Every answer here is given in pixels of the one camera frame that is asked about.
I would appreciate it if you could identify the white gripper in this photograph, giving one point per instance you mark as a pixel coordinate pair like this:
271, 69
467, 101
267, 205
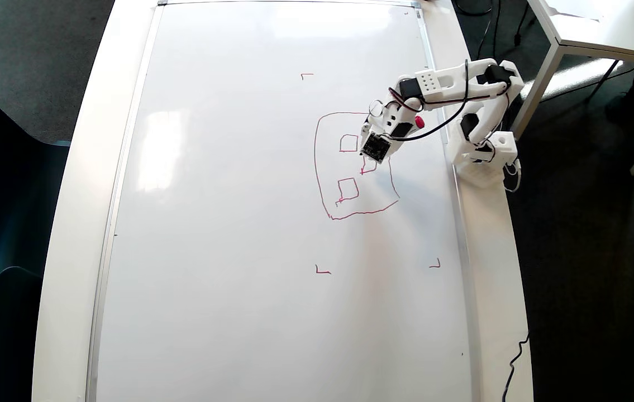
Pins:
373, 113

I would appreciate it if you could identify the red whiteboard marker pen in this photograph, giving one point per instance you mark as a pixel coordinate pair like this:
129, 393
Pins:
419, 121

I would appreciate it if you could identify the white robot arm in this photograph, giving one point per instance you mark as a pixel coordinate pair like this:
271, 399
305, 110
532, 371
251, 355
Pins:
445, 81

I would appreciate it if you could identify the large white whiteboard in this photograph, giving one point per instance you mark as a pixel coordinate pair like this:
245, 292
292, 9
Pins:
238, 223

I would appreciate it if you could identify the white side table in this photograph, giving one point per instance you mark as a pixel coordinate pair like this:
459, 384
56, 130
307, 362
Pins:
601, 28

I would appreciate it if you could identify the black camera circuit board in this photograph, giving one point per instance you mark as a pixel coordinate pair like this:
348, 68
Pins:
376, 147

